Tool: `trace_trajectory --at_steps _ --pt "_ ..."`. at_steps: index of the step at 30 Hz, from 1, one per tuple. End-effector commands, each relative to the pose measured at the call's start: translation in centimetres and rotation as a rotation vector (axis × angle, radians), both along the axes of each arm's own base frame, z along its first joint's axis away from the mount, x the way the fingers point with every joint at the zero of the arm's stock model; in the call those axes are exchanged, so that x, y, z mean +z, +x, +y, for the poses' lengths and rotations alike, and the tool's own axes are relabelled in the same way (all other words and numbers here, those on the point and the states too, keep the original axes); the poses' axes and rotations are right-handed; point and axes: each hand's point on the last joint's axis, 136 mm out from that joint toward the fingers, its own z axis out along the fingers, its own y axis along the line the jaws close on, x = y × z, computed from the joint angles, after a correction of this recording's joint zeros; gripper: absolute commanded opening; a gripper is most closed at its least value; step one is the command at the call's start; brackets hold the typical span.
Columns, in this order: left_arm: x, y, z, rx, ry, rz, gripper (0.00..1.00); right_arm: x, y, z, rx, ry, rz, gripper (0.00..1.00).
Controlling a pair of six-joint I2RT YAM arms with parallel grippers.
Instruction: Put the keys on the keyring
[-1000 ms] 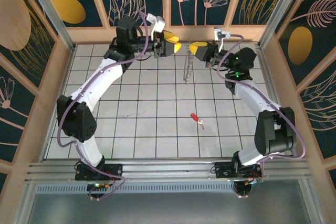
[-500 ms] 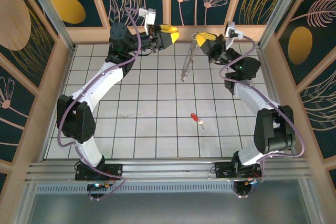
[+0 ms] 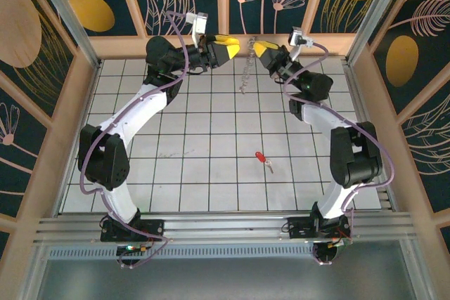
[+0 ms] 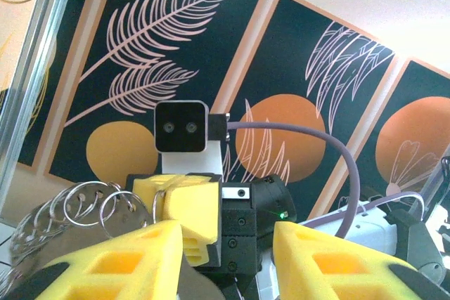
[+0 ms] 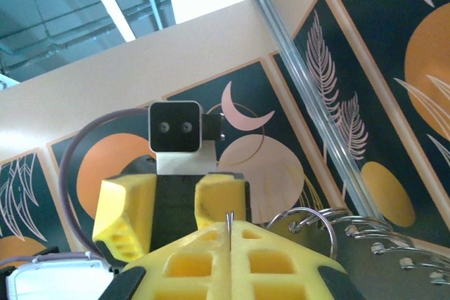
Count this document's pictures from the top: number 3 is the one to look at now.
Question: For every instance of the small circuit board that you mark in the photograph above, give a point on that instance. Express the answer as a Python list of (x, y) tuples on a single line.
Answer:
[(135, 249), (337, 242)]

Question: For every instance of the aluminium side rail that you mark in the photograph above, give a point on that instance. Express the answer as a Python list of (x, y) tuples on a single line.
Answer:
[(359, 103), (86, 103)]

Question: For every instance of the silver key with red tag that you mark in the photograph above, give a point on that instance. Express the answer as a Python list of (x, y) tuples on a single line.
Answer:
[(260, 157)]

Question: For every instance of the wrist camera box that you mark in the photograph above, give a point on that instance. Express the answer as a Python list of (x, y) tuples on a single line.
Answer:
[(296, 36), (200, 24)]

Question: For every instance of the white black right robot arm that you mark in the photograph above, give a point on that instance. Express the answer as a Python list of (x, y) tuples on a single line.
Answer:
[(323, 114)]

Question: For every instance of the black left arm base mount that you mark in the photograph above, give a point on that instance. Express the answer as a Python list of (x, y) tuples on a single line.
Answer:
[(154, 228)]

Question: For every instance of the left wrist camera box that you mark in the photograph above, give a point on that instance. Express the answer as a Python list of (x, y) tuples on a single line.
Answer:
[(200, 24)]

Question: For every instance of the vented metal strip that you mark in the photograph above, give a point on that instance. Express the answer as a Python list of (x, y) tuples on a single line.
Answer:
[(228, 252)]

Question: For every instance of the aluminium corner post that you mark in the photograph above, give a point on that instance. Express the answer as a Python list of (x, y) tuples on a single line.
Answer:
[(379, 8), (68, 15)]

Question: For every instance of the dark wall panel fern lines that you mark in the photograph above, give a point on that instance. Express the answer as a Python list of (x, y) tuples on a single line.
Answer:
[(429, 145)]

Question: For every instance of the grey metal sheet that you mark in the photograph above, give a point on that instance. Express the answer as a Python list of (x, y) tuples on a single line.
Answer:
[(228, 279)]

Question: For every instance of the dark wall panel flower outline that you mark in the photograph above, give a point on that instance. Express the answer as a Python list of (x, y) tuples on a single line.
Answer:
[(21, 159)]

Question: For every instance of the dark wall panel pale circle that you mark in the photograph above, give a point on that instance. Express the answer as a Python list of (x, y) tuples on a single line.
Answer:
[(17, 22)]

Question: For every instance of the dark wall panel feather oval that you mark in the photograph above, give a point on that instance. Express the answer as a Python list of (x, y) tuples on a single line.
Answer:
[(402, 61)]

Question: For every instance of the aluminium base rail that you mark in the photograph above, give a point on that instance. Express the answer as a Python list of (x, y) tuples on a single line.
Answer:
[(228, 228)]

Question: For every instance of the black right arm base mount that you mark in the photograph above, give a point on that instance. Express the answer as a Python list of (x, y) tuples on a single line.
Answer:
[(299, 228)]

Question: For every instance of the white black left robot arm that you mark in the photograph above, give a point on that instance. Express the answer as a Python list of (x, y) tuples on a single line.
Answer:
[(140, 114)]

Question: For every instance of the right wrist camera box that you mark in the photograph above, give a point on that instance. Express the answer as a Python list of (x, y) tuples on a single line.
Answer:
[(296, 36)]

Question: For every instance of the dark wall panel small oval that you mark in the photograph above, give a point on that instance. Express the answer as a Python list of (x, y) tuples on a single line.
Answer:
[(91, 12)]

